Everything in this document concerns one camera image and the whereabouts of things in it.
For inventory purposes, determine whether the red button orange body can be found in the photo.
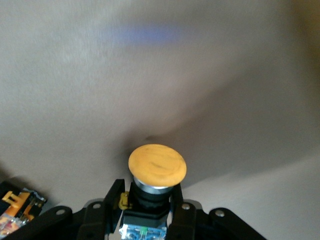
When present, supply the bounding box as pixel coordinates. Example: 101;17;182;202
0;181;48;238

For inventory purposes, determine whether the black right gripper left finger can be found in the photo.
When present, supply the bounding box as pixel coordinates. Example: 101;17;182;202
79;178;126;240

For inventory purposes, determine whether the yellow mushroom push button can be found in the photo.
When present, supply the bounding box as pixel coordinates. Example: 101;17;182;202
119;143;188;240

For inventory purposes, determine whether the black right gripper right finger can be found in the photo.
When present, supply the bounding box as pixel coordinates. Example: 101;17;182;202
168;184;197;240

